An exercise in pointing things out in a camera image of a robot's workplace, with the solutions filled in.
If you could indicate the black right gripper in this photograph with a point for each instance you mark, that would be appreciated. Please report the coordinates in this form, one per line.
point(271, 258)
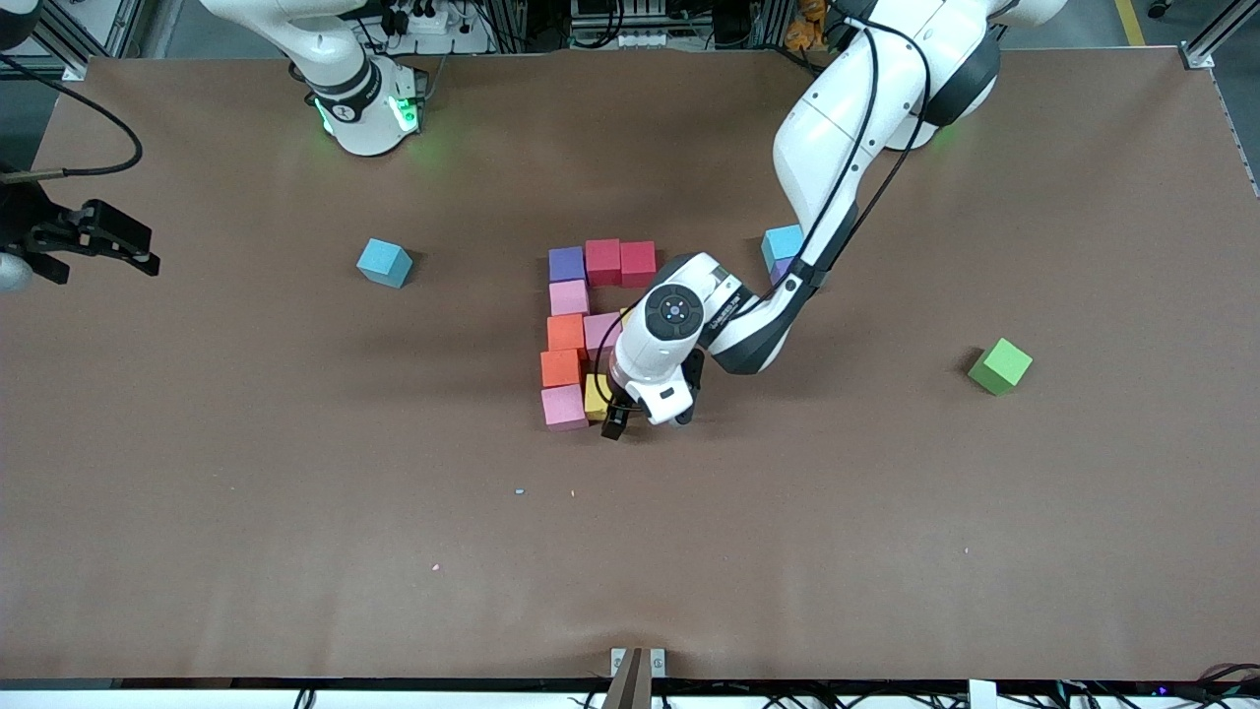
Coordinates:
point(30, 225)

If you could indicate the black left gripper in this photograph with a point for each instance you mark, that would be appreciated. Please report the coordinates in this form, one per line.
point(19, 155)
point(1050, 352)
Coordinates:
point(617, 415)

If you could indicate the pink foam cube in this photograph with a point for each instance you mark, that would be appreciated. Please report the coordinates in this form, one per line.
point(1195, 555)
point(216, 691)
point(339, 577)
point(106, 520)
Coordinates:
point(600, 333)
point(569, 297)
point(563, 408)

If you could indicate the orange foam cube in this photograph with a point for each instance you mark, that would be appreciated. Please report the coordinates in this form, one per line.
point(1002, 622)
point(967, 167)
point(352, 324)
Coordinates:
point(566, 333)
point(560, 367)

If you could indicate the red foam cube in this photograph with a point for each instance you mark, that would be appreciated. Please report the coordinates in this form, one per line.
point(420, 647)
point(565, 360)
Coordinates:
point(603, 262)
point(639, 264)

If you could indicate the purple foam cube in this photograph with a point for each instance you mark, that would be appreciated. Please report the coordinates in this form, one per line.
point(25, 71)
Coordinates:
point(566, 264)
point(780, 271)

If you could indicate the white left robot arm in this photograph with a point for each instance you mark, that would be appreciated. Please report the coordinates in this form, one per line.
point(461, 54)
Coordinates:
point(837, 128)

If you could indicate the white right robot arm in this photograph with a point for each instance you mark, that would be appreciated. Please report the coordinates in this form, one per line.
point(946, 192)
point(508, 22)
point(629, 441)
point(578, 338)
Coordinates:
point(354, 89)

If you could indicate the brown table cover sheet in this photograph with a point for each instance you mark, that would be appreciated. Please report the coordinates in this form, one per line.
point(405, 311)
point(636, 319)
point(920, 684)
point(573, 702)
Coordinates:
point(630, 591)

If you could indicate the light blue foam cube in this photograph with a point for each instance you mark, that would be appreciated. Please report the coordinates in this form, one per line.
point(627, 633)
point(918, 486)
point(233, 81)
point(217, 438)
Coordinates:
point(384, 262)
point(782, 243)

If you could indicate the metal table clamp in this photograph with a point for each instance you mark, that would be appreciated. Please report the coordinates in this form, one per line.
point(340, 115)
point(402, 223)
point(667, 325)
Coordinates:
point(630, 684)

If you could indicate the white power strip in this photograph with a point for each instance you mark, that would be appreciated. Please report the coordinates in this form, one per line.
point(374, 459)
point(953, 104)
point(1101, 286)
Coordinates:
point(433, 22)

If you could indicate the white electronics box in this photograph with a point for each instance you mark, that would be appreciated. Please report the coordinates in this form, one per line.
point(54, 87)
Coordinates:
point(630, 39)

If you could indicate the green foam cube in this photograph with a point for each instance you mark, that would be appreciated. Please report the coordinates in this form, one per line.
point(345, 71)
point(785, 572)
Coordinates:
point(1000, 366)

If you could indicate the bag of orange fruits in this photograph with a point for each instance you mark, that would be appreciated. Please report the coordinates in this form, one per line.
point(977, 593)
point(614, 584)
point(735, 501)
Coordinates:
point(805, 30)

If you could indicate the white tag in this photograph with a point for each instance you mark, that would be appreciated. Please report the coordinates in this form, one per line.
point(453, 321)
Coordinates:
point(982, 695)

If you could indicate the aluminium frame strut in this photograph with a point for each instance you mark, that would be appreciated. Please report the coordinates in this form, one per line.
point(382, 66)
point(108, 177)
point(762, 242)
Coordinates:
point(79, 67)
point(1196, 54)

